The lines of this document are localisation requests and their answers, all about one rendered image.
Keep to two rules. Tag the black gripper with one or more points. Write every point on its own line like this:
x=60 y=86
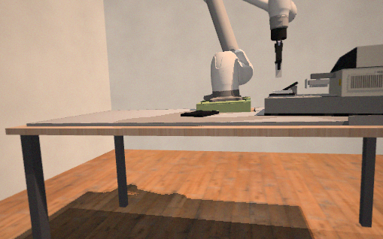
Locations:
x=278 y=34

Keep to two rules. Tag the black rectangular frame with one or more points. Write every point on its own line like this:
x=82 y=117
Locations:
x=200 y=113

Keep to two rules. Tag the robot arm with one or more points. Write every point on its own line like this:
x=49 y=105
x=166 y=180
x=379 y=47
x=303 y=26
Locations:
x=227 y=74

